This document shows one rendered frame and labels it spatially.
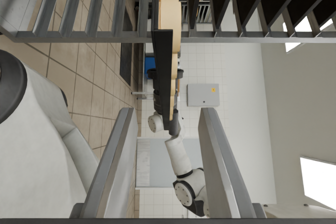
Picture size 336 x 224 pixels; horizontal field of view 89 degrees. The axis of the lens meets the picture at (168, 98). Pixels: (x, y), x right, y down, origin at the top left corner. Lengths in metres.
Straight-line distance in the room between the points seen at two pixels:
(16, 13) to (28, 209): 0.71
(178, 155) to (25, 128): 0.48
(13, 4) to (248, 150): 4.23
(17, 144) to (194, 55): 4.20
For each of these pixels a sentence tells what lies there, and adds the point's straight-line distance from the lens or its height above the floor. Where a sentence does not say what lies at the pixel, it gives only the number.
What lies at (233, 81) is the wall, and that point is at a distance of 4.38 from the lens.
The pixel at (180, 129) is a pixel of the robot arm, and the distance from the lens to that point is 0.67.
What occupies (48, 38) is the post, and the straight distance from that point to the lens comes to 0.78.
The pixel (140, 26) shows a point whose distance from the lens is 0.68.
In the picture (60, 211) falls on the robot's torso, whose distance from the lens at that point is 0.25.
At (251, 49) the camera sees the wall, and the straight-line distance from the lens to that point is 4.85.
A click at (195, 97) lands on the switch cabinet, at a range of 3.85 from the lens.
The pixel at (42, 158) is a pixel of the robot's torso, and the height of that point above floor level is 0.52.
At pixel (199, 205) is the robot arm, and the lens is 0.65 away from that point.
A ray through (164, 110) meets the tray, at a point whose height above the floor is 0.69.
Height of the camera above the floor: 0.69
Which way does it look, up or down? level
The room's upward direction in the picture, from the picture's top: 90 degrees clockwise
